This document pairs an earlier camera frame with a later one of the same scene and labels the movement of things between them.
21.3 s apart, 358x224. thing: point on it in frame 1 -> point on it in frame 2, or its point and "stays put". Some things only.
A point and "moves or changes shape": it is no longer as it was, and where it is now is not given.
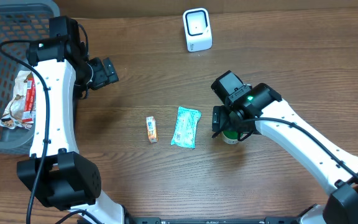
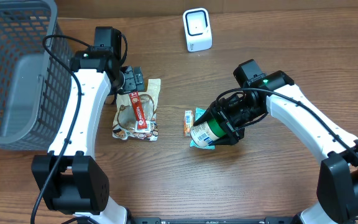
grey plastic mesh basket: (7, 28) stays put
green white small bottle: (230, 136) moves or changes shape
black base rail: (217, 220) stays put
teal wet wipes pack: (185, 131) -> (197, 112)
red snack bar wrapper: (30, 109) -> (135, 101)
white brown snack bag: (12, 116) -> (125, 124)
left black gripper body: (109, 72) -> (132, 82)
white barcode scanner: (197, 30) stays put
